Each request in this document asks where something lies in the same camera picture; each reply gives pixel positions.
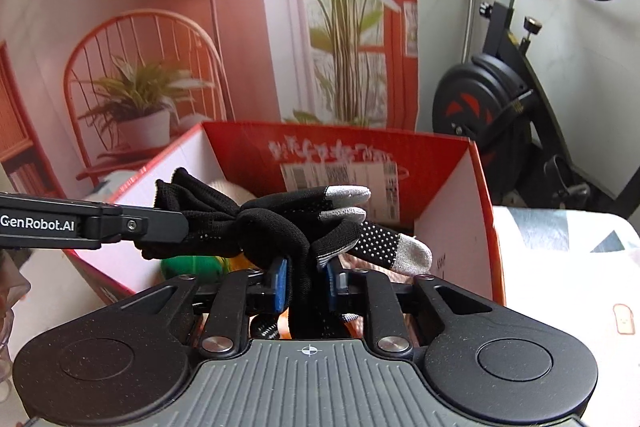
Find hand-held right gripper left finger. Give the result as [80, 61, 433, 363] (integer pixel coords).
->
[112, 256, 292, 356]

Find room scene wall poster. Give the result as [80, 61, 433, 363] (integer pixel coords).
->
[0, 0, 422, 202]

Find black glove grey fingertips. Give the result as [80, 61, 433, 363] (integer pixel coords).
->
[140, 167, 434, 341]

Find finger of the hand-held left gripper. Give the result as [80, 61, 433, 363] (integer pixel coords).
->
[82, 203, 190, 251]

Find geometric patterned tablecloth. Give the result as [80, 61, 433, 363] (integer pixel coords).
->
[492, 204, 640, 259]

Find black exercise bike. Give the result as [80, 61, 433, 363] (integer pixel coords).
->
[432, 0, 628, 219]

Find white cartoon printed mat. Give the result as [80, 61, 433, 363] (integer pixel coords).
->
[0, 244, 640, 427]

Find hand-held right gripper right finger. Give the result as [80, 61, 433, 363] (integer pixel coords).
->
[324, 263, 507, 354]

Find red cardboard box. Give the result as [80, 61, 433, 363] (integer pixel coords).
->
[65, 121, 506, 309]

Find metal pole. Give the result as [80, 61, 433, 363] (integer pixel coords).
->
[461, 0, 480, 64]

